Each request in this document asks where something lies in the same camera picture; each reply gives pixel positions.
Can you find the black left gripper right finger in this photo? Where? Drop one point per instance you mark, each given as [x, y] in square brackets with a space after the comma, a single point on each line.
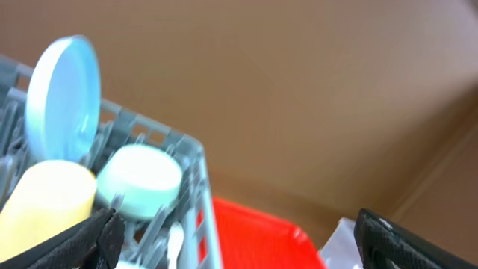
[383, 244]

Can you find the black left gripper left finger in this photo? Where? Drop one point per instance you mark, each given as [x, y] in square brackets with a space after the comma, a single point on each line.
[93, 243]

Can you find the yellow plastic cup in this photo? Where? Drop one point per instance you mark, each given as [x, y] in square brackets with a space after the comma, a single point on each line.
[51, 197]

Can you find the white plastic spoon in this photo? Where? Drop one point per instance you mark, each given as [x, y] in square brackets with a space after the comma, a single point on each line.
[174, 244]

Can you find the green bowl with leftovers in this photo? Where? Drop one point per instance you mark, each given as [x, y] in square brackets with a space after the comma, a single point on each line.
[147, 177]

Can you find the light blue plate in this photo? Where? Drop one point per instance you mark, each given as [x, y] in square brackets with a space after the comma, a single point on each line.
[63, 101]

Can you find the light blue bowl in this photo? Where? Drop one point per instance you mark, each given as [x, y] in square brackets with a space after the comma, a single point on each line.
[128, 265]

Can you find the clear plastic bin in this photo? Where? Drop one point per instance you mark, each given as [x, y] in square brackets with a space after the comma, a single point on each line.
[340, 251]

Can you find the red plastic tray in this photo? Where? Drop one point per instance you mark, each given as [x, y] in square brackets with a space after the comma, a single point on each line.
[252, 239]

